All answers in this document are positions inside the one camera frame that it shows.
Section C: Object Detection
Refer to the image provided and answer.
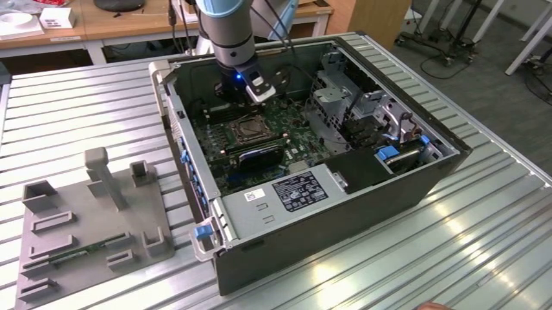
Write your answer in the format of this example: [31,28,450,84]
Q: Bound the metal socket cover frame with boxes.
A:
[231,116,273,145]

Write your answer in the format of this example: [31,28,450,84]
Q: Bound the black wheeled stand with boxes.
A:
[394,0,479,67]

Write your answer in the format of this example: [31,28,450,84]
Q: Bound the grey parts rack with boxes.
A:
[14,147,176,307]

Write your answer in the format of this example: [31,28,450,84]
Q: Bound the green RAM stick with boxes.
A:
[46,234,129,264]

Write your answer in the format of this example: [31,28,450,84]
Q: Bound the white table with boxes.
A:
[503,0,552,77]

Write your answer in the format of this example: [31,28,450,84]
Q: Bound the silver drive cage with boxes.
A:
[307,48,391,146]

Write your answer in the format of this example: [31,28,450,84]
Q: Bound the black plastic air shroud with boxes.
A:
[323,150,395,194]

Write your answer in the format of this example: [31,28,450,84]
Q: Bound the grey power supply unit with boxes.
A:
[209,163,348,242]

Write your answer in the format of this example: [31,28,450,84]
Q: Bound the CPU socket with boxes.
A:
[227,115,276,146]

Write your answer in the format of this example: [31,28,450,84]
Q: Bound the black graphics card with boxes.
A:
[225,141,285,175]

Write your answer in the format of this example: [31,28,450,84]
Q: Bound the green motherboard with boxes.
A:
[191,99,335,194]

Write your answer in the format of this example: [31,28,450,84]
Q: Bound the white square dish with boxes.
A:
[0,11,43,41]

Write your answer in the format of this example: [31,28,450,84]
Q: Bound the wooden desk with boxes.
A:
[0,0,335,65]

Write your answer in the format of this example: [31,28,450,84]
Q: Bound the small white box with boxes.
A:
[37,6,77,30]

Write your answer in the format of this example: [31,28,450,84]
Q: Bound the dark round object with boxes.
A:
[92,0,145,11]

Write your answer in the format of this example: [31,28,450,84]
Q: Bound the large blue plastic latch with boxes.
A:
[372,145,398,161]

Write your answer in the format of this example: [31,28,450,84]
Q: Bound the black and white wrist camera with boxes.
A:
[235,63,276,104]

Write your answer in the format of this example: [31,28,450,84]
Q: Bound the silver topped CPU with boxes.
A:
[239,121,264,136]

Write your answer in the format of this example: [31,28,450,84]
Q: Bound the wooden cabinet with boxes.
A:
[346,0,412,51]

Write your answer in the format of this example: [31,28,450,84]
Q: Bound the black and grey PC case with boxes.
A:
[146,34,471,297]

